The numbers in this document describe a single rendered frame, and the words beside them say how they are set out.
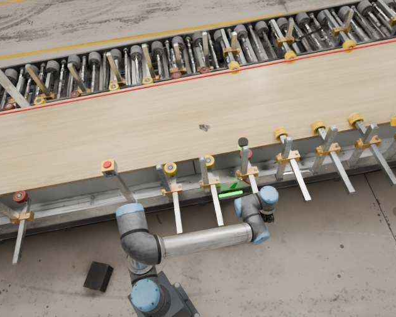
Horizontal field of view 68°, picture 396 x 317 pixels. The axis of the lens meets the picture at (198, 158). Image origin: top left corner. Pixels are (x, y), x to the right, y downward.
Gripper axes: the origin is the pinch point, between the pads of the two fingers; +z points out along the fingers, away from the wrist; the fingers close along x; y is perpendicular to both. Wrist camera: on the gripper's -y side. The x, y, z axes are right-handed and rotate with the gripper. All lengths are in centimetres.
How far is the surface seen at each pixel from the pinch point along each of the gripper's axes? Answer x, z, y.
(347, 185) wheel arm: 49, -13, -4
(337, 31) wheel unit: 99, -15, -137
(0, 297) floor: -214, 83, -4
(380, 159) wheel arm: 74, -13, -17
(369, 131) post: 69, -25, -29
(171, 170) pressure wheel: -49, -8, -39
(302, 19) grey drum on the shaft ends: 87, -2, -179
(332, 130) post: 45, -35, -29
